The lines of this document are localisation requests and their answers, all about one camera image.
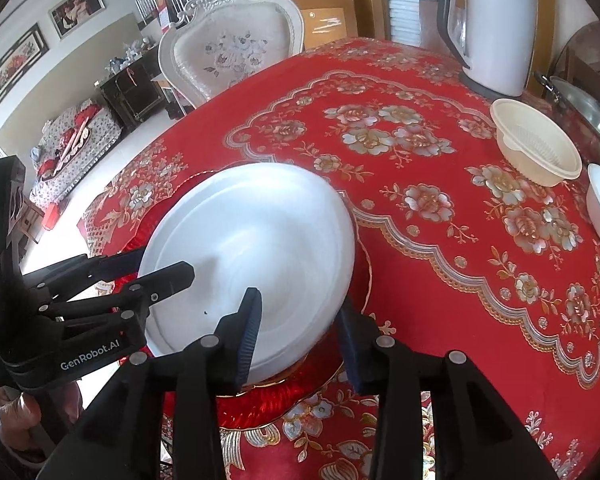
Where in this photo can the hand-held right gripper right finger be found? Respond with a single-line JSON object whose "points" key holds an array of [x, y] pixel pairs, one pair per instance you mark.
{"points": [[350, 340]]}

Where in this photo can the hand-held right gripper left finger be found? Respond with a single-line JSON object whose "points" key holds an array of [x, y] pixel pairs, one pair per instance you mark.
{"points": [[247, 330]]}

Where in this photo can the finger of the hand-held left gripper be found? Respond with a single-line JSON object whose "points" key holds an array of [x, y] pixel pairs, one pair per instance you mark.
{"points": [[172, 277], [120, 262]]}

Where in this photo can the large white foam bowl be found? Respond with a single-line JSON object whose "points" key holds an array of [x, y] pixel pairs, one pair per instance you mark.
{"points": [[260, 240]]}

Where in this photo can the beige plastic bowl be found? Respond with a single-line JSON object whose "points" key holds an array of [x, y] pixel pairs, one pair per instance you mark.
{"points": [[530, 150]]}

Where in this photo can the person's left hand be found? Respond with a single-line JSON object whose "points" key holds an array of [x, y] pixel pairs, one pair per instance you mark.
{"points": [[15, 425]]}

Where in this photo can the floral covered sofa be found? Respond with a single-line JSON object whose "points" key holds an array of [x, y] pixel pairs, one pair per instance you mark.
{"points": [[70, 160]]}

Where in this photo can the dark wooden cabinet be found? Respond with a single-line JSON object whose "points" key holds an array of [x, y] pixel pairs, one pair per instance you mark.
{"points": [[130, 95]]}

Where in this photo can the small white stool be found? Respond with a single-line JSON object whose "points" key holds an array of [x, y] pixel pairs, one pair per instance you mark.
{"points": [[167, 97]]}

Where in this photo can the framed flower painting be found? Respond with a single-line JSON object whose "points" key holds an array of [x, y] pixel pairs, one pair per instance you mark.
{"points": [[15, 67]]}

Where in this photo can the white carved chair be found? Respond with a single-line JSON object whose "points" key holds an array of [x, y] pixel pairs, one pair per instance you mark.
{"points": [[230, 55]]}

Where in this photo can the framed photo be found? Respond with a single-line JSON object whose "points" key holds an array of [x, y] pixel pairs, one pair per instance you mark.
{"points": [[75, 10]]}

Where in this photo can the red paper poster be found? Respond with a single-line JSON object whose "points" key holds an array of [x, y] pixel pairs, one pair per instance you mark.
{"points": [[163, 7]]}

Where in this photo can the wooden door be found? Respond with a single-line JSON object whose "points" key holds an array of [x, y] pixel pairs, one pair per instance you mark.
{"points": [[320, 5]]}

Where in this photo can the stainless steel pot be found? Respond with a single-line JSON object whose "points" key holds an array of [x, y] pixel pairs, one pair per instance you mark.
{"points": [[550, 87]]}

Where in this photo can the glass pot lid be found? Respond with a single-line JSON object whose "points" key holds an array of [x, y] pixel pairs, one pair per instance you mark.
{"points": [[595, 105]]}

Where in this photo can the white electric kettle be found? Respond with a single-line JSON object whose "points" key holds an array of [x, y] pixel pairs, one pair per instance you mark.
{"points": [[500, 35]]}

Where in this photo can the white window blinds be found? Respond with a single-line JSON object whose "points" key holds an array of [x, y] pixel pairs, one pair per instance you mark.
{"points": [[405, 0]]}

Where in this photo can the round wooden tabletop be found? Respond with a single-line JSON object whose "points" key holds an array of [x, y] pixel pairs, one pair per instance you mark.
{"points": [[587, 35]]}

